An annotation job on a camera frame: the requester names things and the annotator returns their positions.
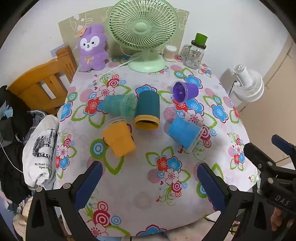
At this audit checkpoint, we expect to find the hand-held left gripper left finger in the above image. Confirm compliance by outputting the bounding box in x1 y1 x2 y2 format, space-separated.
25 161 103 241

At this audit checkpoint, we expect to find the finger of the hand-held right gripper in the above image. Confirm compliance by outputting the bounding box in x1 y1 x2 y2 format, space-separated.
243 142 296 180
271 134 296 161

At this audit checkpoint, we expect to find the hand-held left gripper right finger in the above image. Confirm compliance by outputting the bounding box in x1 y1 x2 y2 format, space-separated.
197 163 275 241

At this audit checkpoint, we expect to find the orange cup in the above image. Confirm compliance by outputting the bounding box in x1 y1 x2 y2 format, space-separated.
102 116 136 158

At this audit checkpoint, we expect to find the blue cup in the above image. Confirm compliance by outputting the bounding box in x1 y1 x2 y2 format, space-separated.
168 118 205 153

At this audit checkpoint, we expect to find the teal cup with clear rim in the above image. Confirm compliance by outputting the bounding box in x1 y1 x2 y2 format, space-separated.
102 93 137 116

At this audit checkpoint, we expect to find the purple cup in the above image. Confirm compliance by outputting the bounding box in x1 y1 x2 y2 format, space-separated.
172 81 199 104

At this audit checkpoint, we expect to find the dark teal cup yellow rim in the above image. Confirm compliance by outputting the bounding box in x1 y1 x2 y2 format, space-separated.
134 90 160 130

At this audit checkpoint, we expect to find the small green cup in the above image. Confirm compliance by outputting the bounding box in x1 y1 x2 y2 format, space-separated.
194 33 208 46

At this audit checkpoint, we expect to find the person's right hand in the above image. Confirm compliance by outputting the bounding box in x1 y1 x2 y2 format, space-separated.
271 207 288 232

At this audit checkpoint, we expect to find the floral tablecloth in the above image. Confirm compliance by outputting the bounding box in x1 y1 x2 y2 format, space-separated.
54 54 258 238

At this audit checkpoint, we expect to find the white printed shirt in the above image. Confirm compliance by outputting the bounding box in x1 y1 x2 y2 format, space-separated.
22 115 59 187

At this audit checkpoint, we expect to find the white fan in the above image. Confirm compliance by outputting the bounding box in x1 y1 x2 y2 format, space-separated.
228 64 264 102

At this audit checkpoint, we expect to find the plaid cloth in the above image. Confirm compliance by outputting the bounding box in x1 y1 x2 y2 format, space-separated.
23 110 49 145

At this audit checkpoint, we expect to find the black clothing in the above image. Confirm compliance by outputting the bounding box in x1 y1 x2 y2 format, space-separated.
0 86 31 202

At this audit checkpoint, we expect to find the glass mug jar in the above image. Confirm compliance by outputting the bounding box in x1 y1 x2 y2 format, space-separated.
181 40 207 69

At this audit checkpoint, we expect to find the wooden chair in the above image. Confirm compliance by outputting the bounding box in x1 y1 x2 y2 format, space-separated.
7 45 78 115

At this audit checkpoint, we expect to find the purple plush toy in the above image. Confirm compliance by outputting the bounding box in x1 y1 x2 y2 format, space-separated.
77 24 109 72

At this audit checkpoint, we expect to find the cotton swab container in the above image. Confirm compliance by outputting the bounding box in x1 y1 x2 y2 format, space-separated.
163 45 178 62

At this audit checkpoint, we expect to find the blue patterned paper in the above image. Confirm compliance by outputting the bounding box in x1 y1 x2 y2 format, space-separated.
50 44 65 57

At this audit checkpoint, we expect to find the green desk fan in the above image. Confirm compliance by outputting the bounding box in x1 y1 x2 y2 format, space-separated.
107 0 179 73

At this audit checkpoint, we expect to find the black fan cable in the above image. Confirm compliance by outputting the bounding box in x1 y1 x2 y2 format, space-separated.
228 80 238 95

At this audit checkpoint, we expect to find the thin white cable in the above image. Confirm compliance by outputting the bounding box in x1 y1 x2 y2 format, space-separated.
0 141 24 174

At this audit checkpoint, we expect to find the white fan power cord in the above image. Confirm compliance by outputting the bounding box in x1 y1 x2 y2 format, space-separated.
102 54 141 76

